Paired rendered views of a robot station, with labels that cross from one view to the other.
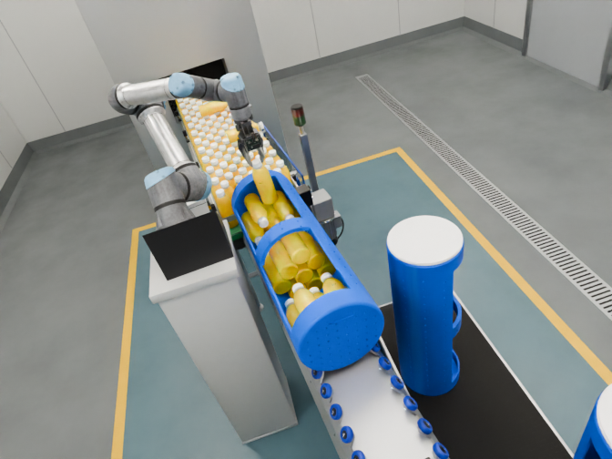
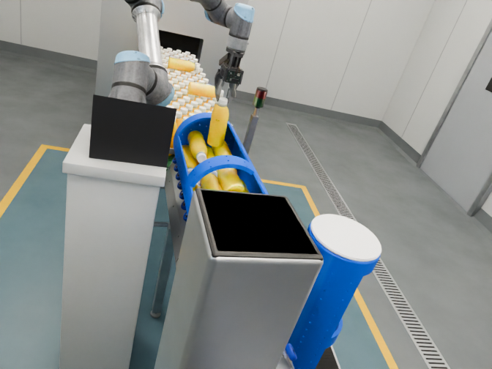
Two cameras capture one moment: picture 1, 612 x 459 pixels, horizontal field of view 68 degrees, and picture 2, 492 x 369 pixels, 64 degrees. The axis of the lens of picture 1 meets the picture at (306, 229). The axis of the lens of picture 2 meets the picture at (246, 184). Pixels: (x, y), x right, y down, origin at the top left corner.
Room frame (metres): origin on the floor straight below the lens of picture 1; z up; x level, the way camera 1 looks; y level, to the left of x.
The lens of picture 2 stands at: (0.04, 0.22, 1.81)
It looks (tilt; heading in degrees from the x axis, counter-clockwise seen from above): 28 degrees down; 350
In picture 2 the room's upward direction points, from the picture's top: 16 degrees clockwise
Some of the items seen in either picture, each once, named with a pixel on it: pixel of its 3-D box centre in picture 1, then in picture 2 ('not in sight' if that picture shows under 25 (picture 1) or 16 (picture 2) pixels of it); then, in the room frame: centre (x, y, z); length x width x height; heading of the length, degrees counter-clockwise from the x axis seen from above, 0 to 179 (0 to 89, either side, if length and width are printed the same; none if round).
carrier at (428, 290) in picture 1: (427, 314); (308, 316); (1.24, -0.42, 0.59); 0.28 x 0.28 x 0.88
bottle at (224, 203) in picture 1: (226, 209); not in sight; (1.82, 0.35, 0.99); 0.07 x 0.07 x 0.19
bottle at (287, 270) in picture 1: (280, 257); (211, 189); (1.25, 0.11, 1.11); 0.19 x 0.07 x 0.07; 12
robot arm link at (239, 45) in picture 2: (241, 111); (237, 43); (1.57, 0.12, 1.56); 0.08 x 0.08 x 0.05
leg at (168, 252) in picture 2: not in sight; (163, 273); (1.66, 0.22, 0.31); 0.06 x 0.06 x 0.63; 12
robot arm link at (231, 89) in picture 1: (233, 90); (241, 20); (1.57, 0.13, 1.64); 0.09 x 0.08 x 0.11; 50
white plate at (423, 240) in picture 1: (423, 239); (345, 236); (1.24, -0.42, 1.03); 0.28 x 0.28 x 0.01
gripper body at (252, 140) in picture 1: (248, 132); (232, 65); (1.56, 0.12, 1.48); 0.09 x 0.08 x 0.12; 12
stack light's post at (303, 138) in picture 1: (320, 214); (232, 196); (2.19, -0.11, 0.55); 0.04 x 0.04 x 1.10; 12
